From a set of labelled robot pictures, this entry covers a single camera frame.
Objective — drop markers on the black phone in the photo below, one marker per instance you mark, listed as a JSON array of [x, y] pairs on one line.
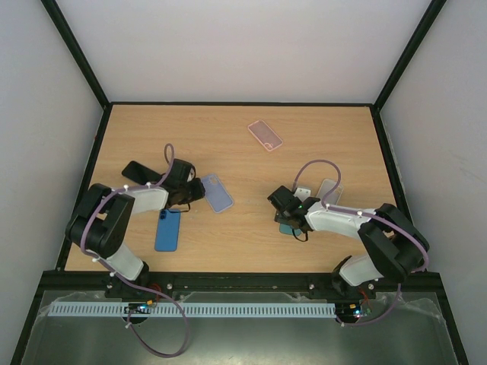
[[140, 174]]

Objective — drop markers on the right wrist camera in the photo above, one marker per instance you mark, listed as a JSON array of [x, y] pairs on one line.
[[302, 193]]

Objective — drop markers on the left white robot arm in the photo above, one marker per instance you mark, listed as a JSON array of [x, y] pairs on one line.
[[99, 224]]

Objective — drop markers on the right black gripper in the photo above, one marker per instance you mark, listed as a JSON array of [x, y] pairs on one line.
[[284, 214]]

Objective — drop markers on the light blue cable duct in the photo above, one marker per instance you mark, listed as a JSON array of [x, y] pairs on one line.
[[195, 310]]

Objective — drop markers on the pink phone case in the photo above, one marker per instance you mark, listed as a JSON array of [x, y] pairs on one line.
[[266, 136]]

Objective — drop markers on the lavender phone case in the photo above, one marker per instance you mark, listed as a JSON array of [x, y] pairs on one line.
[[216, 194]]

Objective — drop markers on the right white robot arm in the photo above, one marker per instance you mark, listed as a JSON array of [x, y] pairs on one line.
[[394, 247]]

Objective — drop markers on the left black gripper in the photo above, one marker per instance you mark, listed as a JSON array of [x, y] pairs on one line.
[[199, 192]]

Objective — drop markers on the blue phone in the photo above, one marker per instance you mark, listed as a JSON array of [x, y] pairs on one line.
[[167, 232]]

